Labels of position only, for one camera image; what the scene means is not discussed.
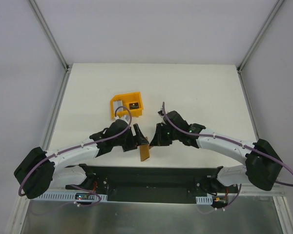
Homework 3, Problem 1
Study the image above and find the left aluminium frame post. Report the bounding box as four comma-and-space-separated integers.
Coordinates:
27, 0, 70, 71

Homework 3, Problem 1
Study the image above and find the grey credit card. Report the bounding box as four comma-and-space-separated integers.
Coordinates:
113, 100, 124, 112

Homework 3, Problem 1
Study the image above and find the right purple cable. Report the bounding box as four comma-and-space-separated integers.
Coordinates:
161, 102, 293, 215

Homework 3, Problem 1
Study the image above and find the right white cable duct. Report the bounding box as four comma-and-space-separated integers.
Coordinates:
196, 196, 213, 205

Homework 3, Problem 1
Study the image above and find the left white cable duct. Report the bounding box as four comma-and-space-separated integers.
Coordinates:
34, 191, 107, 202

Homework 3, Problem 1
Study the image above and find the right aluminium rail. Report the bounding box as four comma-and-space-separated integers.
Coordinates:
239, 181, 286, 197

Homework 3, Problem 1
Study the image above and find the black credit card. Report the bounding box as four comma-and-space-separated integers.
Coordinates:
129, 102, 140, 110

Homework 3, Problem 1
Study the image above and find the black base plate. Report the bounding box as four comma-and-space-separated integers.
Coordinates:
66, 164, 238, 204

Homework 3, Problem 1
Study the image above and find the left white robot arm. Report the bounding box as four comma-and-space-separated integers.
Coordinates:
14, 119, 149, 199

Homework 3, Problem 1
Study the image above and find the aluminium frame post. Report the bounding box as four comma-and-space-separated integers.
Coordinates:
27, 0, 70, 71
237, 0, 286, 74

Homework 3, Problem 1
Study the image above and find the white cable duct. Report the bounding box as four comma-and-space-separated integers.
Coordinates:
34, 191, 107, 202
196, 196, 213, 205

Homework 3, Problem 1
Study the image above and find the right aluminium frame post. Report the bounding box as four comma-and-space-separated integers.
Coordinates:
237, 0, 286, 74

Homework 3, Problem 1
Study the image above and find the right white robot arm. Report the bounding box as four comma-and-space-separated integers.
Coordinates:
150, 110, 282, 193

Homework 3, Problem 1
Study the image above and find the orange leather card holder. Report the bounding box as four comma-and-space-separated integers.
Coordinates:
139, 145, 150, 162

